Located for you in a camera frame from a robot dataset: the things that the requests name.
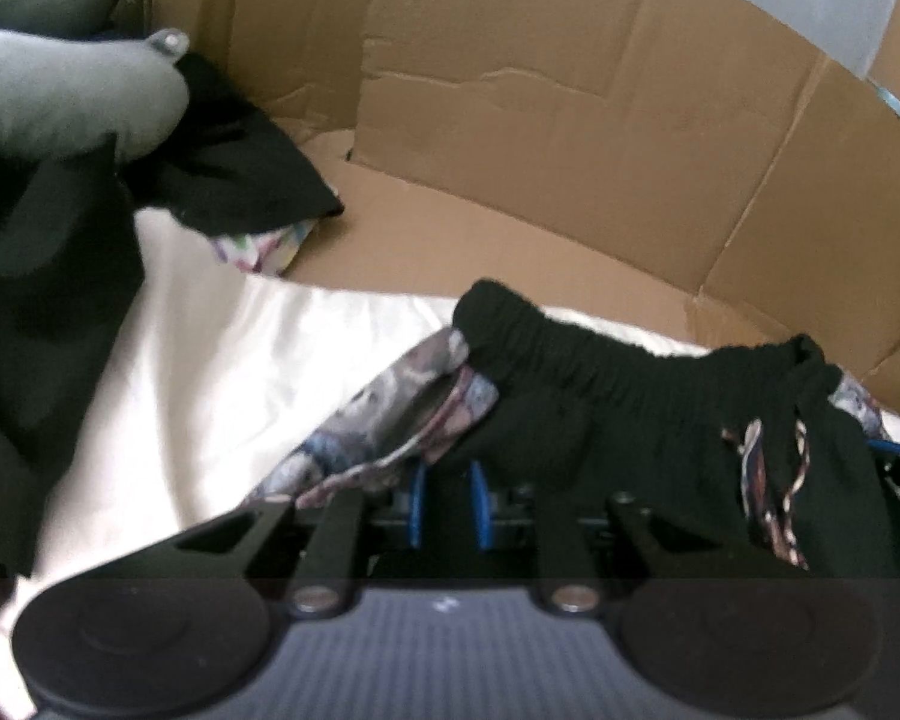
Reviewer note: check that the black clothes pile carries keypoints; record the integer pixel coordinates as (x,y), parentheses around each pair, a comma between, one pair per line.
(37,330)

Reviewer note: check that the black cloth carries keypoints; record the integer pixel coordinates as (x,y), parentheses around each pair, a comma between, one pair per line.
(240,165)

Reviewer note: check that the black shorts with patterned lining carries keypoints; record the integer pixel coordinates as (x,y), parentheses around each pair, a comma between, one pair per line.
(607,405)

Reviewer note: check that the grey neck pillow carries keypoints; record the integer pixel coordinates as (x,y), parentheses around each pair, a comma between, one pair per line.
(60,90)

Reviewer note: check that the floral printed cloth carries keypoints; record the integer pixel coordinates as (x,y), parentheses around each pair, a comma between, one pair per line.
(262,251)

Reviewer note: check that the bear print bed sheet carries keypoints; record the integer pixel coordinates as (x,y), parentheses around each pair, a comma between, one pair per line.
(217,367)

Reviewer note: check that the flattened cardboard sheet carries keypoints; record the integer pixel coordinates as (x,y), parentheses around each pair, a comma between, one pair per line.
(555,112)

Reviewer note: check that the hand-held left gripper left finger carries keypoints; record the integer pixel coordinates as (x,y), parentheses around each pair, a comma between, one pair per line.
(416,502)

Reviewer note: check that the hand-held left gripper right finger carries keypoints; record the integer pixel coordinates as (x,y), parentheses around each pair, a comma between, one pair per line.
(480,502)

